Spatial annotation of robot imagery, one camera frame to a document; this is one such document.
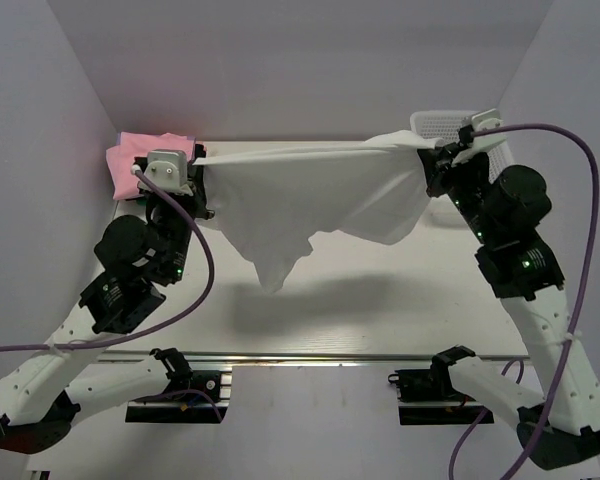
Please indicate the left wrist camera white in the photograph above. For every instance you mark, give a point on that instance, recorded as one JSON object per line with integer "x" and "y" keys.
{"x": 167, "y": 169}

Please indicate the pink folded t shirt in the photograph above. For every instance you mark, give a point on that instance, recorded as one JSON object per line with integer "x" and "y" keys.
{"x": 121, "y": 157}

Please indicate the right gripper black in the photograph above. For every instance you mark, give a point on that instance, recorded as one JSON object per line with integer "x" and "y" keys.
{"x": 439, "y": 168}

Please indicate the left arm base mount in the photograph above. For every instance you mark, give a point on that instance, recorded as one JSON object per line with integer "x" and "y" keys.
{"x": 201, "y": 399}

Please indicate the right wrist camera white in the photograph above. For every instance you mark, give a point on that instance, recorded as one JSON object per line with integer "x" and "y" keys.
{"x": 478, "y": 135}

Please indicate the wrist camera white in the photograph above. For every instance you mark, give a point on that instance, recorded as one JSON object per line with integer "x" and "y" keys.
{"x": 167, "y": 169}
{"x": 478, "y": 135}

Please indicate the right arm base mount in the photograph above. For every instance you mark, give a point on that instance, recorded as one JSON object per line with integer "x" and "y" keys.
{"x": 422, "y": 403}

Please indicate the white t shirt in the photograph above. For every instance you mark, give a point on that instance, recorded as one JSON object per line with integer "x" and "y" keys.
{"x": 268, "y": 204}

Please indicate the black folded t shirt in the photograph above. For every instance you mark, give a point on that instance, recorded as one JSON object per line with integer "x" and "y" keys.
{"x": 199, "y": 152}

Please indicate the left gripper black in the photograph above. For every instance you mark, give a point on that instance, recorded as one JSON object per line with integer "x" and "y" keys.
{"x": 198, "y": 199}

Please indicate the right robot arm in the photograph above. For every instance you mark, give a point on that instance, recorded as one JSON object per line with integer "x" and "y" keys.
{"x": 562, "y": 423}

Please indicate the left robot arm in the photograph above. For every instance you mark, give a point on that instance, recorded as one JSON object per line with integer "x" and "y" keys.
{"x": 42, "y": 399}

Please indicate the white plastic basket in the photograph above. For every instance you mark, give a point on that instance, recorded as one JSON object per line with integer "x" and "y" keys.
{"x": 444, "y": 124}

